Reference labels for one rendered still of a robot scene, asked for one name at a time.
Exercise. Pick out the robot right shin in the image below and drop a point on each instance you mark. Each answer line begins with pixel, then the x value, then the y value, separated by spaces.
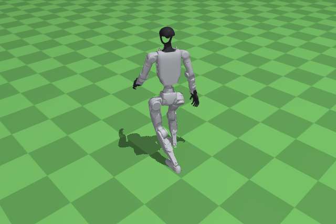
pixel 173 129

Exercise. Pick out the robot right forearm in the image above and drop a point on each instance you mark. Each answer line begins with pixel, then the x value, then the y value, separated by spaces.
pixel 191 84

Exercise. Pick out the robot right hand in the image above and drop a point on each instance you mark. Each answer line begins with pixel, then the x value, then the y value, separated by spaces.
pixel 195 98

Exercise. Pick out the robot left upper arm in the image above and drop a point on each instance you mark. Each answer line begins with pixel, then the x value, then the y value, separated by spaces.
pixel 150 59

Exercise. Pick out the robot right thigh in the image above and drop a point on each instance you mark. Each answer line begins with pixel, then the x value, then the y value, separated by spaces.
pixel 180 101

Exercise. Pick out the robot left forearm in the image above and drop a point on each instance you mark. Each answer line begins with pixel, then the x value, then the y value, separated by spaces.
pixel 140 81

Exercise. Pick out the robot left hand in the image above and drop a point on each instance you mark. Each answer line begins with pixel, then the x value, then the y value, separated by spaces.
pixel 134 84

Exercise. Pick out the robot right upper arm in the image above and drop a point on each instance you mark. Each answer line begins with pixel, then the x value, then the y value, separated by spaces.
pixel 187 63

